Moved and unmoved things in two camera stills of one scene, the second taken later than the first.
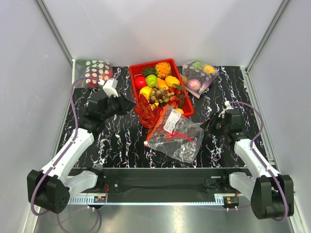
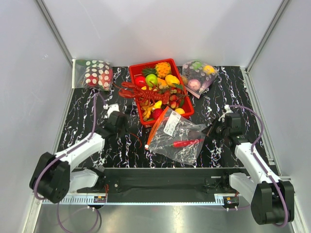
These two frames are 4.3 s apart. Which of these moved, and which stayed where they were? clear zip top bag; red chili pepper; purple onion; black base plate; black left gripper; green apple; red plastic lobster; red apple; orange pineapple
Moved: red plastic lobster; red chili pepper; black left gripper
Stayed: purple onion; black base plate; clear zip top bag; orange pineapple; red apple; green apple
